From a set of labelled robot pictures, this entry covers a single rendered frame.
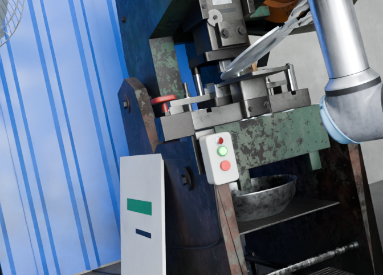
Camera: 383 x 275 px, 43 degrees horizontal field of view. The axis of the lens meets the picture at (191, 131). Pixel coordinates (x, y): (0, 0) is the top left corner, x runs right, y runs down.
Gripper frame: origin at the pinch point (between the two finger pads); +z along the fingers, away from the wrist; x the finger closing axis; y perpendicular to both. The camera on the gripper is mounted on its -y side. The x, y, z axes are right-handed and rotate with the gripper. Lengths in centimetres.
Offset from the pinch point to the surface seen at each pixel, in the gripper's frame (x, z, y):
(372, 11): -5, -55, -224
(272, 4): -19, 0, -53
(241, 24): -12.5, 12.3, -14.1
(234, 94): 5.4, 27.4, -7.7
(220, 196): 28, 44, 18
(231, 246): 41, 50, 18
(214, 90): -0.7, 32.7, -13.1
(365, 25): 0, -45, -219
